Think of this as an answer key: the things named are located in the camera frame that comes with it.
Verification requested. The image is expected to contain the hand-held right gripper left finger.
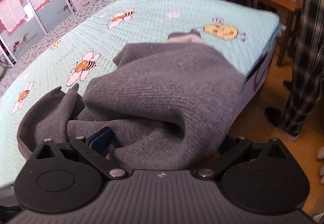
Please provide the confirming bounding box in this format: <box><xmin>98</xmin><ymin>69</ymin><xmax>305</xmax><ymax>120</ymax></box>
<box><xmin>32</xmin><ymin>126</ymin><xmax>127</xmax><ymax>179</ymax></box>

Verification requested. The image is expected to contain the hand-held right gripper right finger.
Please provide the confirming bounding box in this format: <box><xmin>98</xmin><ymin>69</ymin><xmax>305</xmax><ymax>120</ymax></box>
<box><xmin>193</xmin><ymin>137</ymin><xmax>289</xmax><ymax>180</ymax></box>

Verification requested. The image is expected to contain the grey knitted sweater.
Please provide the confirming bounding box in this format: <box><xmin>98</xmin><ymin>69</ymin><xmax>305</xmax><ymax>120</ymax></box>
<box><xmin>16</xmin><ymin>33</ymin><xmax>245</xmax><ymax>172</ymax></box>

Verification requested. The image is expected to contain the dark slipper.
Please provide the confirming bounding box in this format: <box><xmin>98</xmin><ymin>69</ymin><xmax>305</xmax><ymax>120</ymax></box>
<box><xmin>264</xmin><ymin>107</ymin><xmax>285</xmax><ymax>127</ymax></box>

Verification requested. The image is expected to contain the white slipper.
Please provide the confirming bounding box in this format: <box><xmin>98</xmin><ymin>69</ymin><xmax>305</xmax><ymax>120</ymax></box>
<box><xmin>278</xmin><ymin>125</ymin><xmax>300</xmax><ymax>141</ymax></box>

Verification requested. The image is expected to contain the white bed mattress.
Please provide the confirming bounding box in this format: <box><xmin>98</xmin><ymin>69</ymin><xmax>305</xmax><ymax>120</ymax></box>
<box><xmin>238</xmin><ymin>34</ymin><xmax>279</xmax><ymax>118</ymax></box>

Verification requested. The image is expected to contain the white sliding-door wardrobe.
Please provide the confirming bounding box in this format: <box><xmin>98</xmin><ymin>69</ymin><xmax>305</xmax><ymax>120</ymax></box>
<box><xmin>0</xmin><ymin>0</ymin><xmax>75</xmax><ymax>62</ymax></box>

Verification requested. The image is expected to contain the mint quilted bee blanket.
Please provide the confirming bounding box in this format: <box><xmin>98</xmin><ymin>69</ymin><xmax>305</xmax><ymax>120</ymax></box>
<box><xmin>0</xmin><ymin>0</ymin><xmax>280</xmax><ymax>189</ymax></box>

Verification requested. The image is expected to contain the wooden stool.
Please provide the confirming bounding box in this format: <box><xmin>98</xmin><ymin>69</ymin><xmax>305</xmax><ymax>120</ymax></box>
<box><xmin>250</xmin><ymin>0</ymin><xmax>303</xmax><ymax>67</ymax></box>

